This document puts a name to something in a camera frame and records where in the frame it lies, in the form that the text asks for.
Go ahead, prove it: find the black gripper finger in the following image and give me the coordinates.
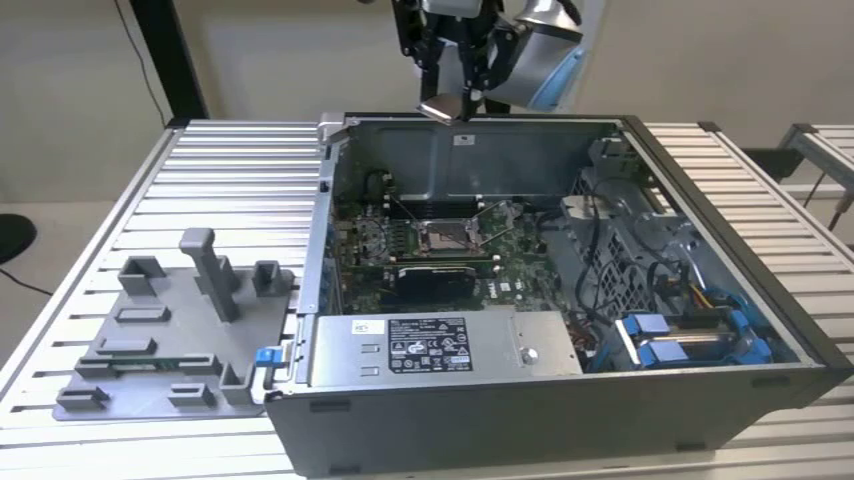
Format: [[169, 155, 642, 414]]
[[392, 0, 446, 109], [458, 0, 514, 122]]

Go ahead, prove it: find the black chair base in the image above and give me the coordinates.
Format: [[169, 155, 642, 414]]
[[0, 213, 37, 264]]

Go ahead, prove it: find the hooked wire locking lever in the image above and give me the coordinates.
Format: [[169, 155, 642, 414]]
[[384, 193, 424, 225]]

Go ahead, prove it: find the hard disk in blue carrier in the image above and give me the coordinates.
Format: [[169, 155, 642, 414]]
[[632, 337, 775, 371], [616, 312, 749, 341]]

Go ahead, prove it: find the dark grey PC case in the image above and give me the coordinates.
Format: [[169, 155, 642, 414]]
[[263, 110, 854, 476]]

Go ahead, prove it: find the green RAM stick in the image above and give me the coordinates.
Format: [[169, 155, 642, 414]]
[[92, 355, 208, 375]]

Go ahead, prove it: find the aluminium frame table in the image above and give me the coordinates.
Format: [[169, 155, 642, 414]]
[[777, 122, 854, 201]]

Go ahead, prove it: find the white box camera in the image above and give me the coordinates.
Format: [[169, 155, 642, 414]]
[[423, 0, 482, 19]]

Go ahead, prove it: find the green motherboard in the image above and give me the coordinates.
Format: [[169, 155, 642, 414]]
[[330, 192, 588, 319]]

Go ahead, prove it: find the thin black wall cable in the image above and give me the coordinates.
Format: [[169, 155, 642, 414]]
[[112, 0, 169, 126]]

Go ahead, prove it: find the CPU socket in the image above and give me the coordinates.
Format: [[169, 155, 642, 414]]
[[412, 212, 486, 254]]

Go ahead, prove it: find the grey plastic parts rack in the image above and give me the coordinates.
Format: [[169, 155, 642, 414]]
[[51, 227, 299, 422]]

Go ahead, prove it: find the silver power supply unit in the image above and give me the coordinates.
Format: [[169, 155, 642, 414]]
[[307, 307, 582, 389]]

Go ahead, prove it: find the silver square CPU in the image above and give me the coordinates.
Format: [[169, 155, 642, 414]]
[[416, 93, 468, 124]]

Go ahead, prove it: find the black floor cable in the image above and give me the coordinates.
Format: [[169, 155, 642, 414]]
[[0, 268, 53, 297]]

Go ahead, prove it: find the metal socket cover frame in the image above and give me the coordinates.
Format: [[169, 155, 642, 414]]
[[474, 201, 520, 242]]

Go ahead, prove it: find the long wire locking lever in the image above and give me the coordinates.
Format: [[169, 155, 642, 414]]
[[480, 224, 520, 247]]

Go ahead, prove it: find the black metal post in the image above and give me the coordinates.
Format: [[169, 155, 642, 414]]
[[129, 0, 212, 129]]

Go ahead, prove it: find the black graphics card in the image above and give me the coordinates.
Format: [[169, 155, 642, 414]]
[[392, 263, 479, 305]]

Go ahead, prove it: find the grey metal drive cage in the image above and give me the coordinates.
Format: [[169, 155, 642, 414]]
[[543, 167, 709, 321]]

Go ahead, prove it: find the black disk wire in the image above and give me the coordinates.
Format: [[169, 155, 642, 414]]
[[572, 177, 675, 321]]

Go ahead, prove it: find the black box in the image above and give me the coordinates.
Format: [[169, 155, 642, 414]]
[[741, 147, 802, 182]]

